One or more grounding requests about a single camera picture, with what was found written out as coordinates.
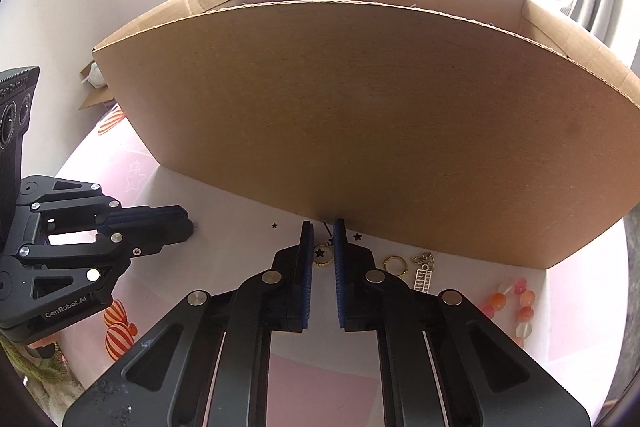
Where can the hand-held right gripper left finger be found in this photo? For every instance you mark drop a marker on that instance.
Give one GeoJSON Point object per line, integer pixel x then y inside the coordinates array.
{"type": "Point", "coordinates": [306, 277]}

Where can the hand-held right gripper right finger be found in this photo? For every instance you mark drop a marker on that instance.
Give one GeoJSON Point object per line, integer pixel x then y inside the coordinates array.
{"type": "Point", "coordinates": [341, 277]}

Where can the open cardboard box with flaps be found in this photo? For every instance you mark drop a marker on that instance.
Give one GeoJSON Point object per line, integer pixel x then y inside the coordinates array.
{"type": "Point", "coordinates": [95, 99]}

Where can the large brown cardboard box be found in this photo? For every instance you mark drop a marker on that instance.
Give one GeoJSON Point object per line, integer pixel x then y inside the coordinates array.
{"type": "Point", "coordinates": [375, 117]}

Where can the gold abacus charm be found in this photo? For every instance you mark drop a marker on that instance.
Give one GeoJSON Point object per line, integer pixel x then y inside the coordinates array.
{"type": "Point", "coordinates": [422, 281]}

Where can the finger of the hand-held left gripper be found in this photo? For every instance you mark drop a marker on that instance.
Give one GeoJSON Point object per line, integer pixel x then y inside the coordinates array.
{"type": "Point", "coordinates": [150, 239]}
{"type": "Point", "coordinates": [150, 216]}

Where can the gold star pendant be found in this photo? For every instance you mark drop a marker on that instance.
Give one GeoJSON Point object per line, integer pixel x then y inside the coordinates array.
{"type": "Point", "coordinates": [320, 251]}

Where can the green shaggy rug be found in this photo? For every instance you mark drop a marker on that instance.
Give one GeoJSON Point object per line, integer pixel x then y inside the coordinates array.
{"type": "Point", "coordinates": [30, 364]}

